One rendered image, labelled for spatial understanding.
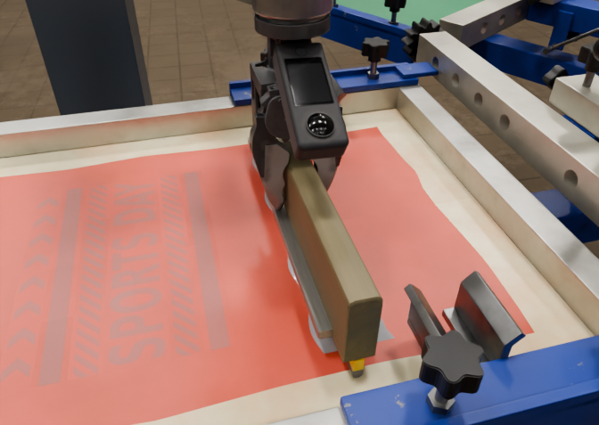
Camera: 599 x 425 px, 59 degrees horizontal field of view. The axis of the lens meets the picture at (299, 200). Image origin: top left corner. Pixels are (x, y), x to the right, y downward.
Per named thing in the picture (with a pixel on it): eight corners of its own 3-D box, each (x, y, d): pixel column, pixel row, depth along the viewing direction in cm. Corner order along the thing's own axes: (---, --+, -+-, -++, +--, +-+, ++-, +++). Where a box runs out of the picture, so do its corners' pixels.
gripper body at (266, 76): (315, 104, 61) (316, -4, 54) (338, 140, 54) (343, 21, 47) (250, 112, 59) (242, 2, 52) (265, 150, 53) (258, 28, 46)
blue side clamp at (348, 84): (236, 135, 82) (233, 94, 78) (232, 120, 86) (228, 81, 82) (414, 112, 88) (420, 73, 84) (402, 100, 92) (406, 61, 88)
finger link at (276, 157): (271, 186, 64) (282, 117, 59) (283, 215, 59) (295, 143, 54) (246, 186, 63) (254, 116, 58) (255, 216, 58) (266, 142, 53)
